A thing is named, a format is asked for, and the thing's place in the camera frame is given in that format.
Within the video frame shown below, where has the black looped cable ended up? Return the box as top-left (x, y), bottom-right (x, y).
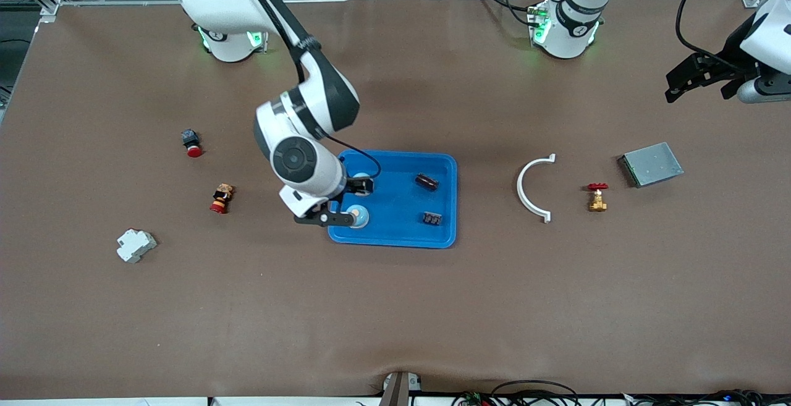
top-left (491, 379), bottom-right (582, 406)

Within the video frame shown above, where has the tangled cable bundle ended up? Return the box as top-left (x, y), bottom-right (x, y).
top-left (451, 389), bottom-right (791, 406)

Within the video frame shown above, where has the white half-ring pipe clamp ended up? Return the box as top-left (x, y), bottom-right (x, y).
top-left (516, 153), bottom-right (557, 224)

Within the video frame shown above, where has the red yellow emergency button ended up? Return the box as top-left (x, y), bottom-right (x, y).
top-left (209, 184), bottom-right (236, 215)

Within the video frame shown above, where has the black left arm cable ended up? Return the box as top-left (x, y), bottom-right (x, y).
top-left (675, 0), bottom-right (791, 73)

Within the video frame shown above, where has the blue plastic tray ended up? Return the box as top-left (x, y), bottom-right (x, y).
top-left (328, 150), bottom-right (459, 250)

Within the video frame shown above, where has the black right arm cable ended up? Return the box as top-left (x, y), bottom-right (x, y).
top-left (229, 0), bottom-right (382, 179)

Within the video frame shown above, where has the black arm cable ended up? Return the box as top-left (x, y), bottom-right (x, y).
top-left (229, 0), bottom-right (382, 179)
top-left (675, 0), bottom-right (791, 73)

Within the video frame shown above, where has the silver metal box module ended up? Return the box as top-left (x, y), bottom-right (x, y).
top-left (618, 142), bottom-right (685, 188)

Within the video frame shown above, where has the brass valve red handle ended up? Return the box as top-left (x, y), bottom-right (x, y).
top-left (586, 183), bottom-right (609, 213)

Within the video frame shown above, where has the black right camera bracket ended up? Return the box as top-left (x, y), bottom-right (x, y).
top-left (293, 204), bottom-right (347, 228)

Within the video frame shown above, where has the black red push button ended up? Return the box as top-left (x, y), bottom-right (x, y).
top-left (181, 129), bottom-right (204, 159)

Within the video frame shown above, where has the white circuit breaker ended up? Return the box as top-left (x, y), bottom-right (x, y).
top-left (116, 228), bottom-right (158, 264)

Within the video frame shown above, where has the brown table mat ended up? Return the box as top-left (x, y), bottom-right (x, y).
top-left (0, 0), bottom-right (791, 397)

